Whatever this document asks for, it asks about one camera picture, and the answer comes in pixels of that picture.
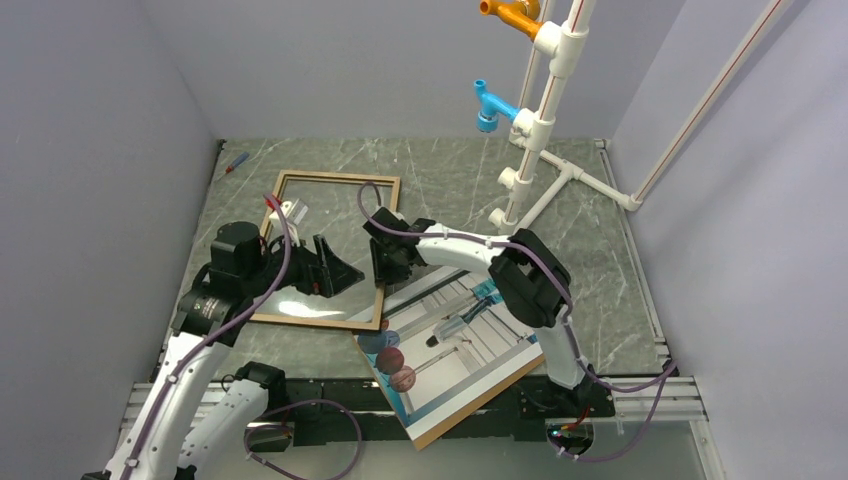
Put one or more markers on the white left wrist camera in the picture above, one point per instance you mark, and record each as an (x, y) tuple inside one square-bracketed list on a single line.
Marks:
[(294, 211)]

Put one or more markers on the aluminium table edge rail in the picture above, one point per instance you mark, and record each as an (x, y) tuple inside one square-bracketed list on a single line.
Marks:
[(664, 430)]

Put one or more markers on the orange pipe fitting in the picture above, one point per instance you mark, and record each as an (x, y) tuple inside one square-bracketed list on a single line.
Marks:
[(522, 15)]

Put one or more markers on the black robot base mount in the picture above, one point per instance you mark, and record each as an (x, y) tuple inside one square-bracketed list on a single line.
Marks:
[(524, 411)]

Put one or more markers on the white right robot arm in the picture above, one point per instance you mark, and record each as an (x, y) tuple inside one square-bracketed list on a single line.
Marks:
[(534, 286)]

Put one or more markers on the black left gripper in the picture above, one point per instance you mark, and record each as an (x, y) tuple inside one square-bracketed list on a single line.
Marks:
[(335, 275)]

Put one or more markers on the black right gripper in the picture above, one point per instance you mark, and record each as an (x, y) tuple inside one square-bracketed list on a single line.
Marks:
[(383, 274)]

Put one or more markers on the blue pipe fitting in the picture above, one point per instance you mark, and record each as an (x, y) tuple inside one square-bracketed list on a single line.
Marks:
[(492, 107)]

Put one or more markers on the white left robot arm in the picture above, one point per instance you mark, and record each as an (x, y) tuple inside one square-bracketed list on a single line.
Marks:
[(166, 441)]

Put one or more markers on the clear acrylic sheet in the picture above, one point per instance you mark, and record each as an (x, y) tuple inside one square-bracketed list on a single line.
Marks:
[(354, 309)]

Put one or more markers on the photo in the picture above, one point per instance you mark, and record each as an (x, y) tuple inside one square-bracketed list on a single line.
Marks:
[(447, 346)]

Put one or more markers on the blue red screwdriver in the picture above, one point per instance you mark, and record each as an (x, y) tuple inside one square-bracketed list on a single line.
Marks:
[(238, 161)]

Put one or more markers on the light wooden picture frame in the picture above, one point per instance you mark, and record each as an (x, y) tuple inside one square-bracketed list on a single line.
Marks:
[(323, 214)]

